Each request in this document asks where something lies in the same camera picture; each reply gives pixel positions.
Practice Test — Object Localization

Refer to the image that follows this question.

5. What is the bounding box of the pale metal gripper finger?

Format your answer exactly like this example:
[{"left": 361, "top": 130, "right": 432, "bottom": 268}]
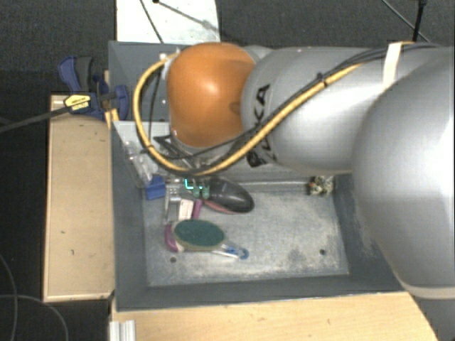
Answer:
[
  {"left": 163, "top": 185, "right": 183, "bottom": 224},
  {"left": 179, "top": 197, "right": 196, "bottom": 221}
]

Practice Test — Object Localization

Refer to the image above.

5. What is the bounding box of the green round scouring sponge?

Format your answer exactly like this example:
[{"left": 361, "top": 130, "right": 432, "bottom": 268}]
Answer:
[{"left": 173, "top": 219, "right": 226, "bottom": 253}]

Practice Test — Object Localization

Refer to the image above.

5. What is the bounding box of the purple plastic band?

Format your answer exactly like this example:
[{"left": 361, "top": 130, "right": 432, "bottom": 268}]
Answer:
[{"left": 164, "top": 198, "right": 205, "bottom": 254}]

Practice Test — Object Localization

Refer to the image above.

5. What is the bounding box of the black computer mouse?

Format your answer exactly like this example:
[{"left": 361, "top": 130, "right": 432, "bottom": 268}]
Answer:
[{"left": 207, "top": 176, "right": 255, "bottom": 214}]

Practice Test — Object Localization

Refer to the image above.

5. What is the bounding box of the clear and blue plastic clip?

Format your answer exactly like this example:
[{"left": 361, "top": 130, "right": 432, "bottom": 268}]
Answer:
[{"left": 212, "top": 241, "right": 250, "bottom": 261}]

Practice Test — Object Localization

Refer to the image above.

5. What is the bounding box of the pale wood board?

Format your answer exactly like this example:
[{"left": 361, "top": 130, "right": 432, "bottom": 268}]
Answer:
[{"left": 42, "top": 94, "right": 117, "bottom": 303}]

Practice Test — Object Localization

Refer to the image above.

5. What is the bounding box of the grey metal bin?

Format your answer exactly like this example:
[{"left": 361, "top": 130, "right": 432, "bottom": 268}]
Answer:
[{"left": 107, "top": 40, "right": 407, "bottom": 313}]

